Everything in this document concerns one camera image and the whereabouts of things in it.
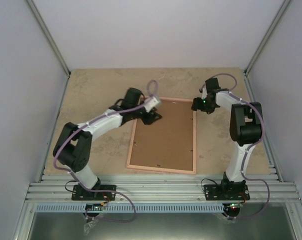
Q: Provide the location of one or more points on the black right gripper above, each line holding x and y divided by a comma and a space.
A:
197, 105

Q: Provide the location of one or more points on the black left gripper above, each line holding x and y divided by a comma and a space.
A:
149, 119

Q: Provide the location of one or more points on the brown cardboard backing board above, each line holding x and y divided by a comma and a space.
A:
163, 135

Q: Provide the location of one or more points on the pink wooden picture frame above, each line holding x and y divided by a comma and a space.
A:
194, 140

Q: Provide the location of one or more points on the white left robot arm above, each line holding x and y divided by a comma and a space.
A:
73, 148

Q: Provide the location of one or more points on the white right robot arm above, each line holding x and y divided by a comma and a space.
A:
246, 127

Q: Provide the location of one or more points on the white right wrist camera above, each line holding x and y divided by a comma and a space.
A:
203, 92

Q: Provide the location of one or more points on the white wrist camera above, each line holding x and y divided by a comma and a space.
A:
151, 103
203, 92

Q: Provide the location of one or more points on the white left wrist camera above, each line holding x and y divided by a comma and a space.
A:
151, 103

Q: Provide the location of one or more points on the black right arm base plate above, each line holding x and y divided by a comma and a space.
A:
226, 192

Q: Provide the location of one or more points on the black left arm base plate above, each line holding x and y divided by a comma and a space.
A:
80, 194

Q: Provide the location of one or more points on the aluminium rail platform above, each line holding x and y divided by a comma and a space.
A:
166, 188

